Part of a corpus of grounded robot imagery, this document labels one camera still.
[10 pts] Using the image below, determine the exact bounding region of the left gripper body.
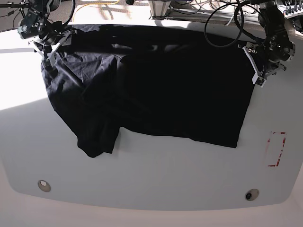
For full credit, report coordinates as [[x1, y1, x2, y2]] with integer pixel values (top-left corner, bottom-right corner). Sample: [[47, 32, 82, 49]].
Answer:
[[238, 41, 287, 80]]

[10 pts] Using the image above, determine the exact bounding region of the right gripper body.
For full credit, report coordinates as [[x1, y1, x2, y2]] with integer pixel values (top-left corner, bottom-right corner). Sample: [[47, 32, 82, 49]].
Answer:
[[28, 30, 72, 62]]

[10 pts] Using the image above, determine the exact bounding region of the black T-shirt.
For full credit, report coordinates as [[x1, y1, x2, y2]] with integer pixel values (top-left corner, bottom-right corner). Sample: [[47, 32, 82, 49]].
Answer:
[[41, 25, 255, 157]]

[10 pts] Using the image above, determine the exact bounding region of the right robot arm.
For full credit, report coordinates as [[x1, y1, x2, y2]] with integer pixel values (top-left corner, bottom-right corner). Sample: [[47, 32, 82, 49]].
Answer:
[[18, 0, 76, 66]]

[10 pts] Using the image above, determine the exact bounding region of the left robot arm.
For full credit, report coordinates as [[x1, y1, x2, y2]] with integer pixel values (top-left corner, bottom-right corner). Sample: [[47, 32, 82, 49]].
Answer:
[[204, 0, 295, 86]]

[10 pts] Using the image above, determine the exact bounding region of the red tape rectangle marking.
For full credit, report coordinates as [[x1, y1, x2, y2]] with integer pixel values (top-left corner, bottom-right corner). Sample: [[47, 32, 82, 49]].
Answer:
[[264, 131, 287, 167]]

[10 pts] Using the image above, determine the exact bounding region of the table grommet hole right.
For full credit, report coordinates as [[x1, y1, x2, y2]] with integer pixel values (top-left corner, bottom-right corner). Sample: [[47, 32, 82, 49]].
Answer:
[[245, 189, 259, 201]]

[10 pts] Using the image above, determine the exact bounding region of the table grommet hole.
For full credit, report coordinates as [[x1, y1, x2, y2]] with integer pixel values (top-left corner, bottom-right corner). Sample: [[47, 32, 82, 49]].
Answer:
[[245, 189, 259, 201], [37, 180, 51, 192]]

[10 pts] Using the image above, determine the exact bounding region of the table grommet hole left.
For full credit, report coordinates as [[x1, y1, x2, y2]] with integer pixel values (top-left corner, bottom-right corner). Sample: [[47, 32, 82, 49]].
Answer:
[[37, 180, 51, 192]]

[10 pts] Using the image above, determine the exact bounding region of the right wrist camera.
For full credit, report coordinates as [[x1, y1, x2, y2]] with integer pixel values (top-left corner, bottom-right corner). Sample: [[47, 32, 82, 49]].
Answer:
[[42, 59, 55, 70]]

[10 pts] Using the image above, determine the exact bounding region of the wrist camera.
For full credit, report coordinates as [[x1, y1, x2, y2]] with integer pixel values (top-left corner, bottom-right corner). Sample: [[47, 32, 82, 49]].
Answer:
[[252, 74, 267, 87], [42, 59, 55, 70]]

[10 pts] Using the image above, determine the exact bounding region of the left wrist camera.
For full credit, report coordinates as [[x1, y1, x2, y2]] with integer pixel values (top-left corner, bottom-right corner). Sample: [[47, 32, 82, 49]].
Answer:
[[252, 74, 267, 87]]

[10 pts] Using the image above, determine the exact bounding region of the yellow cable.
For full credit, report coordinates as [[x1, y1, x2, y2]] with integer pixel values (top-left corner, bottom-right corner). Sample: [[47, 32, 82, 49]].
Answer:
[[72, 0, 121, 22]]

